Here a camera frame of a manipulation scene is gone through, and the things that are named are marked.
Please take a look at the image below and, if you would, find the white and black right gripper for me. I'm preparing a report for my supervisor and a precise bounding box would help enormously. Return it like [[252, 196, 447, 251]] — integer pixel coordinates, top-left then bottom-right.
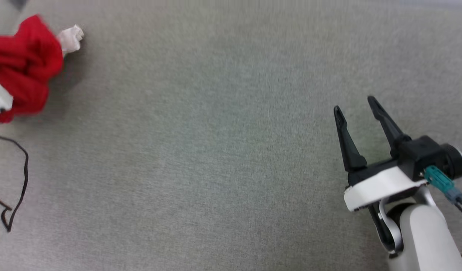
[[333, 96, 428, 212]]

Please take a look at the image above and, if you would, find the red and white garment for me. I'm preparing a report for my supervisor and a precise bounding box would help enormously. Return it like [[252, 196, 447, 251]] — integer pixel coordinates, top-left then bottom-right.
[[0, 14, 85, 124]]

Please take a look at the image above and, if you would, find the grey fabric covered surface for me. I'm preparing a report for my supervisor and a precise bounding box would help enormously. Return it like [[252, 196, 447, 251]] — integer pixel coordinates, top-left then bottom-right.
[[0, 0, 462, 271]]

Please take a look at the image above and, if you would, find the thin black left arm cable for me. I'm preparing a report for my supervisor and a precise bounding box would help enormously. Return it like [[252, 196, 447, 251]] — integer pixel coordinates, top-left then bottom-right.
[[0, 134, 29, 233]]

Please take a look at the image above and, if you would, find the teal cable connector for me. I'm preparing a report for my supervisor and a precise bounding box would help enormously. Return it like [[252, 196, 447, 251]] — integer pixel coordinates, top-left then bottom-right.
[[424, 165, 462, 204]]

